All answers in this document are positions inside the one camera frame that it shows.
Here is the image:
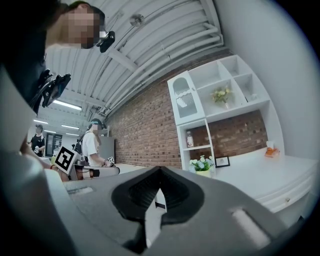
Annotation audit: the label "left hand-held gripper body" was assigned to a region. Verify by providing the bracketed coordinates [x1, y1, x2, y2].
[53, 146, 101, 182]

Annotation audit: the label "person's left forearm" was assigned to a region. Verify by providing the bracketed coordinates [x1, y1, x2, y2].
[19, 141, 70, 183]

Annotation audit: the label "black chest mount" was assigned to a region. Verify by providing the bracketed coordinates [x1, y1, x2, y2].
[29, 69, 72, 109]

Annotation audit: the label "person's head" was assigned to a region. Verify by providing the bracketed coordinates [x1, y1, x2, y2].
[46, 1, 106, 50]

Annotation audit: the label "white desk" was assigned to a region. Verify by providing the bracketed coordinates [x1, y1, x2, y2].
[166, 54, 320, 227]

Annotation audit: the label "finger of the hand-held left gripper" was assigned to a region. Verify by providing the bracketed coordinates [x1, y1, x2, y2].
[98, 166, 121, 179]

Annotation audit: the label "person's black top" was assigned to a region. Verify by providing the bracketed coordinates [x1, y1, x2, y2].
[0, 0, 65, 116]

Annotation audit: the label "small black picture frame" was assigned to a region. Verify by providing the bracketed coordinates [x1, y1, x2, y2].
[214, 156, 231, 168]

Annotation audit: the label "grey metal cabinet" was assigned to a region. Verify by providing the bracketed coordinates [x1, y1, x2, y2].
[98, 136, 117, 166]

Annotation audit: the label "shallow white drawer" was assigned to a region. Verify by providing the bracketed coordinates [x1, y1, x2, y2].
[254, 183, 315, 215]

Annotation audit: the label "yellow flower bouquet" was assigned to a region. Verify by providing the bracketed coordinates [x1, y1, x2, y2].
[211, 86, 232, 110]

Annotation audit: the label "orange tissue holder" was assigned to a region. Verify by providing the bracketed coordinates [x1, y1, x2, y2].
[264, 140, 281, 159]

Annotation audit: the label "round ceiling fixture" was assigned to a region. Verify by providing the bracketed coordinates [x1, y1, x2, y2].
[129, 13, 146, 27]

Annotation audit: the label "white flowers in cream pot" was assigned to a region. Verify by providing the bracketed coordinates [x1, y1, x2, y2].
[188, 154, 216, 179]

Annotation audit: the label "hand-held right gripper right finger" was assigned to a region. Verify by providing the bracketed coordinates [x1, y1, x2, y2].
[149, 166, 288, 256]

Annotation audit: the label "white ceiling pipes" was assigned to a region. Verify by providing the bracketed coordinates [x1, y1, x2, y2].
[99, 21, 225, 116]

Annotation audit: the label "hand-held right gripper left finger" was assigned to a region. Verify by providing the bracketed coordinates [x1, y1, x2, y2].
[63, 166, 161, 256]

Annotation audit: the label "black head camera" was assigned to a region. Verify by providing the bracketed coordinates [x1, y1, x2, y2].
[96, 30, 116, 54]

